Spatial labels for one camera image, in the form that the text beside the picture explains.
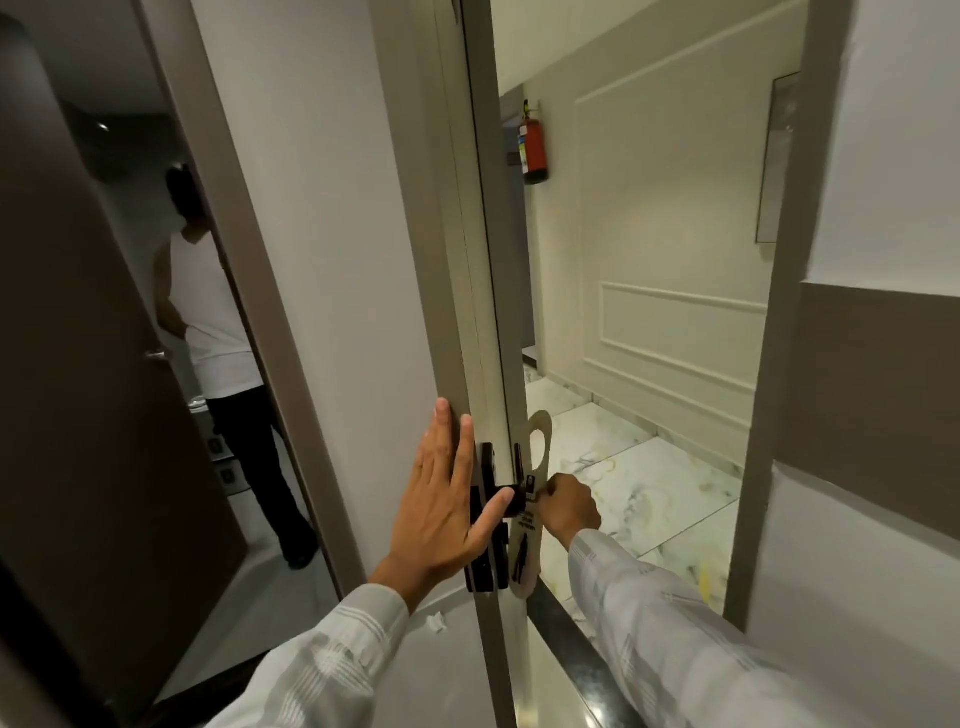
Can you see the person's right hand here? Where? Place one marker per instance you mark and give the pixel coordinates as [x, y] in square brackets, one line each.
[574, 510]

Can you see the person's left hand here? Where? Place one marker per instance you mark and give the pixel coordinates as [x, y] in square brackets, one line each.
[435, 510]

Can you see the person's left middle finger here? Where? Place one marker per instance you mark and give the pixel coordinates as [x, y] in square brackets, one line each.
[442, 439]

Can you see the person's left thumb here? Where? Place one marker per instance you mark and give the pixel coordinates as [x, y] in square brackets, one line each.
[491, 517]

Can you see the person's right fingers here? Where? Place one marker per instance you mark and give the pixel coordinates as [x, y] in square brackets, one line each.
[551, 496]

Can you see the beige door hanger sign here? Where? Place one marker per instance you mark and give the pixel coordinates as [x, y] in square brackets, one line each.
[534, 442]

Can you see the taupe room door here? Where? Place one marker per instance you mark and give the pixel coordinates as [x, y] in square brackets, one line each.
[435, 225]

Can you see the person's left forearm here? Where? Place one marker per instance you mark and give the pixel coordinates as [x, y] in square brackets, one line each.
[330, 667]

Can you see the person's right forearm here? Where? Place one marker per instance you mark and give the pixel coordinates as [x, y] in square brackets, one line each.
[660, 645]

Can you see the black door lock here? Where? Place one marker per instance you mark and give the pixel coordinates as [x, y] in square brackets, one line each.
[484, 555]

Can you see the white paper scrap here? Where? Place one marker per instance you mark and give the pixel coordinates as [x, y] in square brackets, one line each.
[434, 623]

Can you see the black stone door threshold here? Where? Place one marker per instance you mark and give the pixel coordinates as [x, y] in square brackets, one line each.
[577, 652]

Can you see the red fire extinguisher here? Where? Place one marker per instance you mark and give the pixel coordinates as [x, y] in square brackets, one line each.
[533, 146]

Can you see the dark brown door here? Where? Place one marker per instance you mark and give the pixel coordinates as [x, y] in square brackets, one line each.
[82, 375]

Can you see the taupe bathroom door frame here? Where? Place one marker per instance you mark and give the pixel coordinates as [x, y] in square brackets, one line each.
[247, 300]

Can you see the taupe entrance door frame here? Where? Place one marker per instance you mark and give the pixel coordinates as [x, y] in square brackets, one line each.
[780, 300]

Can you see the framed wall picture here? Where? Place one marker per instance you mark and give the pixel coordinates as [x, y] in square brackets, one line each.
[776, 157]

